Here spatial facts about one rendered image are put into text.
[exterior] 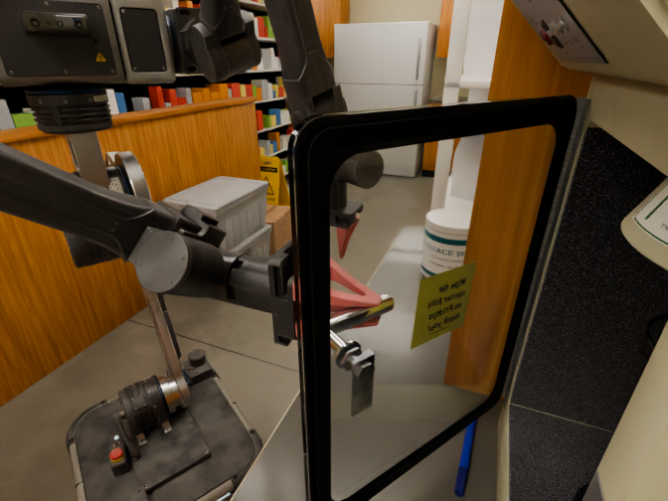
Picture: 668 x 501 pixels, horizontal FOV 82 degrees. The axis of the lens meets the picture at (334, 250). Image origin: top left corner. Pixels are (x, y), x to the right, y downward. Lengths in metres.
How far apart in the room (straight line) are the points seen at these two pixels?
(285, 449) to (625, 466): 0.45
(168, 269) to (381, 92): 4.93
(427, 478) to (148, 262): 0.43
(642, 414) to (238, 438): 1.39
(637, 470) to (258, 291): 0.31
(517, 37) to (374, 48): 4.76
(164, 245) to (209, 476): 1.15
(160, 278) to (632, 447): 0.34
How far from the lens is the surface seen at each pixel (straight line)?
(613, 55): 0.22
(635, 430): 0.22
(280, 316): 0.39
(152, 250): 0.39
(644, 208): 0.31
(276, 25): 0.60
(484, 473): 0.61
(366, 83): 5.27
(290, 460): 0.59
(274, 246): 3.10
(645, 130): 0.28
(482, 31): 1.57
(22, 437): 2.21
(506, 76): 0.51
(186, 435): 1.55
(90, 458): 1.65
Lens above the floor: 1.42
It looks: 26 degrees down
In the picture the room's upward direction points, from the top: straight up
